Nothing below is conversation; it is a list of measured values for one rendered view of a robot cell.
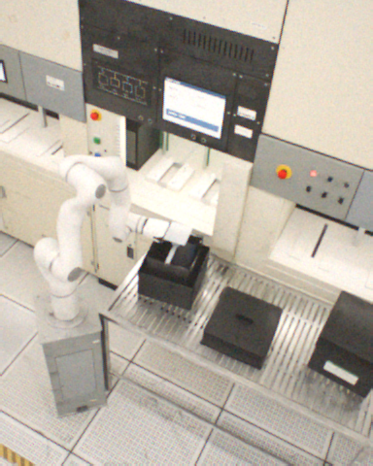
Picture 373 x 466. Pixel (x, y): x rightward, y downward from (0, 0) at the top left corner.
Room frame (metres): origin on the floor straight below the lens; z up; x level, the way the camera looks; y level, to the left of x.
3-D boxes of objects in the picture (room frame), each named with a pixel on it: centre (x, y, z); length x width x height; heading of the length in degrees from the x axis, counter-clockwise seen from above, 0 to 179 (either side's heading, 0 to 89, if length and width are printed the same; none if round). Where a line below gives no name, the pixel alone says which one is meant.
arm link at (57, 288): (1.40, 0.53, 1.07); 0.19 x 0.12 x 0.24; 51
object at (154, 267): (1.62, 0.03, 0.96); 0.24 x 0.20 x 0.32; 165
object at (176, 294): (1.62, 0.03, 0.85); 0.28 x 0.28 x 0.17; 75
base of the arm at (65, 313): (1.38, 0.51, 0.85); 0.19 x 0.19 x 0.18
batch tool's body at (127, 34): (2.36, -0.03, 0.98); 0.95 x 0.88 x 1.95; 157
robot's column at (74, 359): (1.38, 0.51, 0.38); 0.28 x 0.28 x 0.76; 22
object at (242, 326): (1.37, -0.31, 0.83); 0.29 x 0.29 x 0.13; 69
